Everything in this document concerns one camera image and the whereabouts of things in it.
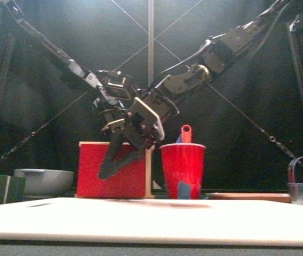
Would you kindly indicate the blue utensil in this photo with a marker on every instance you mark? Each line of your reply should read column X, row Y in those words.
column 179, row 140

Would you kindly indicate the dark green striped box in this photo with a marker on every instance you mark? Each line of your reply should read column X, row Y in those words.
column 0, row 190

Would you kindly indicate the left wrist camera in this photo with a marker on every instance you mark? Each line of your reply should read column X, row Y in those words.
column 120, row 89

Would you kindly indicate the red box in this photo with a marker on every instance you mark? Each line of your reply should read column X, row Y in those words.
column 150, row 173

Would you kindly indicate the red plastic cup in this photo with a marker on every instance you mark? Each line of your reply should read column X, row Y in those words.
column 182, row 166

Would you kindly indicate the dark metal frame strut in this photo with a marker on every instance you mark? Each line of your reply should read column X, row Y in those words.
column 301, row 90

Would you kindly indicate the red drawer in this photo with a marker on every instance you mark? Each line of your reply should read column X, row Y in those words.
column 91, row 166

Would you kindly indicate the silver pole base bracket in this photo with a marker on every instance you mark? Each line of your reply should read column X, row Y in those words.
column 157, row 185

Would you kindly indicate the grey bowl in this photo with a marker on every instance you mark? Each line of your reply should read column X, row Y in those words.
column 44, row 183

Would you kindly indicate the white cutting board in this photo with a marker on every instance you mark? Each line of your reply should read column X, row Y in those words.
column 158, row 220

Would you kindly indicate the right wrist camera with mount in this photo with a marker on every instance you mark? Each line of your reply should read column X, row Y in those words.
column 149, row 118

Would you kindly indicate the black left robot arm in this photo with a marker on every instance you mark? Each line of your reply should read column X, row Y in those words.
column 47, row 45

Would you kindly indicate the black marker pen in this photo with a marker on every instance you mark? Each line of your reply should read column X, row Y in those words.
column 40, row 204

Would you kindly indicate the flat wooden tray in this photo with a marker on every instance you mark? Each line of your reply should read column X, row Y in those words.
column 247, row 196

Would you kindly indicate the grey vertical metal pole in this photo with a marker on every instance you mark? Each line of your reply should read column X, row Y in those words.
column 150, row 33

